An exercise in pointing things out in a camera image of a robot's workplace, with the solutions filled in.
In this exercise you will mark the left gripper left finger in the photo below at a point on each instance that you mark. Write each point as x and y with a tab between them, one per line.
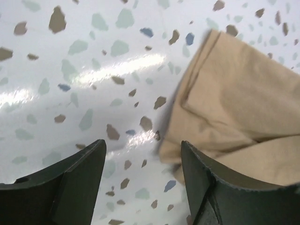
64	193

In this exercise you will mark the beige t shirt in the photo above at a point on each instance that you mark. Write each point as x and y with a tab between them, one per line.
240	108

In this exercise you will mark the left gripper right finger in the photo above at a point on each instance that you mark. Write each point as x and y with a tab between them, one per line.
218	195

